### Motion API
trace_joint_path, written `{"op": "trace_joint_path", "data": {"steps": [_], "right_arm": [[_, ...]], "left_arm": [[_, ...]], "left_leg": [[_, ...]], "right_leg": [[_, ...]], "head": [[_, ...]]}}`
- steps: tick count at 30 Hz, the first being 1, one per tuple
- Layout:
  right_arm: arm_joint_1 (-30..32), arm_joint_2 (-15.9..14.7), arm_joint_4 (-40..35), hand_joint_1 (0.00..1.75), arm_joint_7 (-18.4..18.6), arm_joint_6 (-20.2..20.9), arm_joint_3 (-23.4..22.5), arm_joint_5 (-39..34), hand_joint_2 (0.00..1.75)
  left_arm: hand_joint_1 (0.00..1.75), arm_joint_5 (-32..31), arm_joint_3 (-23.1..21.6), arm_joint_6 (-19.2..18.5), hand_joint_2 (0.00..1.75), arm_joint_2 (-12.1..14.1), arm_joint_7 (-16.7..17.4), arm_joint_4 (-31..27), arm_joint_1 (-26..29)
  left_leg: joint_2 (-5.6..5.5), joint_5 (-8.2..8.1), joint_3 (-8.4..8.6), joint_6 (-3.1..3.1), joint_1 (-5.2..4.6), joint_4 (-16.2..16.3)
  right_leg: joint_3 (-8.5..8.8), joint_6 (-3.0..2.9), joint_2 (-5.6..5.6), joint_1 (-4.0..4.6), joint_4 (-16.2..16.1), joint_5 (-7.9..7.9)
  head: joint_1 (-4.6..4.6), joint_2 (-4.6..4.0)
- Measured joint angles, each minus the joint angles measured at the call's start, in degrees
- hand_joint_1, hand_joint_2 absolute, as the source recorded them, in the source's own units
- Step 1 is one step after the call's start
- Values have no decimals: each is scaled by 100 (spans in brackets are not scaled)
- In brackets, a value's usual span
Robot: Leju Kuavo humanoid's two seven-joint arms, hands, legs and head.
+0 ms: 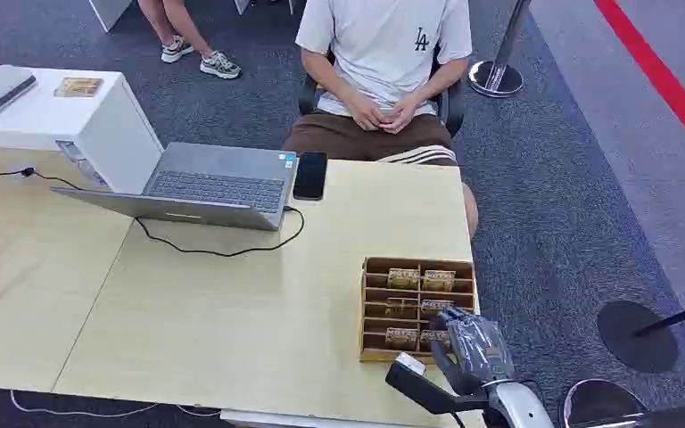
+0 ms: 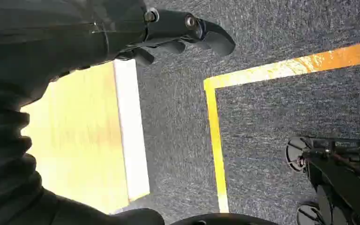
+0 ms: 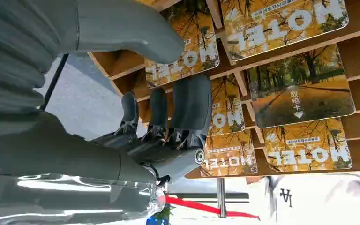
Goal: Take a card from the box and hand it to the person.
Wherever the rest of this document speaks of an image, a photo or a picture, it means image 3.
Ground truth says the ribbed grey right arm sleeve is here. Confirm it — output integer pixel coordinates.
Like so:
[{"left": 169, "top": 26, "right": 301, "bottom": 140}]
[{"left": 0, "top": 0, "right": 79, "bottom": 116}]

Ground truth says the green tree path key card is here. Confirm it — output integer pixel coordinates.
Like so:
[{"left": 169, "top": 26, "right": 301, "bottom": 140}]
[{"left": 247, "top": 44, "right": 356, "bottom": 129}]

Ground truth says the metal pole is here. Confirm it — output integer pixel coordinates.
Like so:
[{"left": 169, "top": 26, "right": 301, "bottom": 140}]
[{"left": 217, "top": 178, "right": 227, "bottom": 218}]

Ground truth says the black edge strip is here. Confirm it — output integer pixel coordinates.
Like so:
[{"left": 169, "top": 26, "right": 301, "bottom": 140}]
[{"left": 39, "top": 53, "right": 70, "bottom": 111}]

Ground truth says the person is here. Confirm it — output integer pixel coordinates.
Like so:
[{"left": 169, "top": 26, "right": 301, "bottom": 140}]
[{"left": 245, "top": 172, "right": 360, "bottom": 225}]

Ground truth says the yellow hotel key card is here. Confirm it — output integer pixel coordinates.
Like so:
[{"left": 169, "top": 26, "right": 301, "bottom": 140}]
[
  {"left": 208, "top": 74, "right": 246, "bottom": 137},
  {"left": 144, "top": 0, "right": 220, "bottom": 89},
  {"left": 219, "top": 0, "right": 350, "bottom": 62},
  {"left": 199, "top": 129, "right": 259, "bottom": 178},
  {"left": 262, "top": 117, "right": 353, "bottom": 173}
]

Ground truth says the red ribbon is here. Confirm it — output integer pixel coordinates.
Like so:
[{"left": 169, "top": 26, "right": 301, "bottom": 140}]
[{"left": 165, "top": 195, "right": 261, "bottom": 221}]

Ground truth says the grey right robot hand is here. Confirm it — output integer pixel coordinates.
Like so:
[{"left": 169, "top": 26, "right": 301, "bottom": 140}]
[{"left": 0, "top": 0, "right": 213, "bottom": 225}]

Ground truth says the blue object with green leaves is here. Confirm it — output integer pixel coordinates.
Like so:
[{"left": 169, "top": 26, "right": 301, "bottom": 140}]
[{"left": 146, "top": 204, "right": 175, "bottom": 225}]

